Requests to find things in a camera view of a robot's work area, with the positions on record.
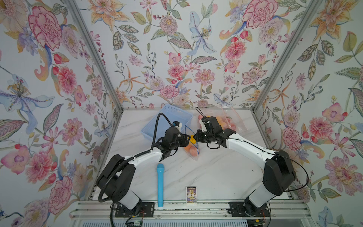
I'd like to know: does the clear blue zip-top bag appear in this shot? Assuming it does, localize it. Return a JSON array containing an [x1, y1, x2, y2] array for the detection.
[[183, 126, 200, 161]]

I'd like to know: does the blue perforated plastic basket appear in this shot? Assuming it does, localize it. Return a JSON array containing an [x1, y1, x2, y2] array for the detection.
[[141, 104, 193, 141]]

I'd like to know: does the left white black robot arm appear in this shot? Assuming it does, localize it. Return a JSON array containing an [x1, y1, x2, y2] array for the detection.
[[96, 113, 191, 215]]

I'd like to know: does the small purple card box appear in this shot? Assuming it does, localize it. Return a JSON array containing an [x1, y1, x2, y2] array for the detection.
[[186, 186, 198, 204]]

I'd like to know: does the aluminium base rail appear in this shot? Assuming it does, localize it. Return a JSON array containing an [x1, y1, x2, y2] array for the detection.
[[70, 200, 311, 220]]

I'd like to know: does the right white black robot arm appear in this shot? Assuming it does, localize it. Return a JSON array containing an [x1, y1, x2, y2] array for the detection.
[[193, 116, 297, 217]]

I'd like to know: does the light blue toy microphone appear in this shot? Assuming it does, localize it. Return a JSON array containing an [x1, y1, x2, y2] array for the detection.
[[157, 163, 164, 207]]

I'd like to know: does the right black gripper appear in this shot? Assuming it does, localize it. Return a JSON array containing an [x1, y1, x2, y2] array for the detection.
[[192, 130, 216, 143]]

